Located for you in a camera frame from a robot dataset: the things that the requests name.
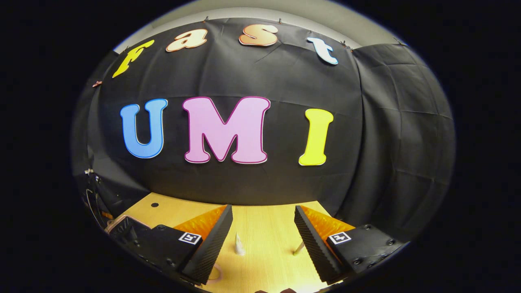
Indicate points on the black backdrop cloth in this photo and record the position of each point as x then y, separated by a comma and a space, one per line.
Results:
264, 183

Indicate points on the white skin care tube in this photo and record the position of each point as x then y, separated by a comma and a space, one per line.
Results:
239, 246

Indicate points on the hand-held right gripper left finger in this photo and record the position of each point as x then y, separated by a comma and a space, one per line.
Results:
211, 244

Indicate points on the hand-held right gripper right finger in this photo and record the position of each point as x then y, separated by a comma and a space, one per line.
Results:
313, 244

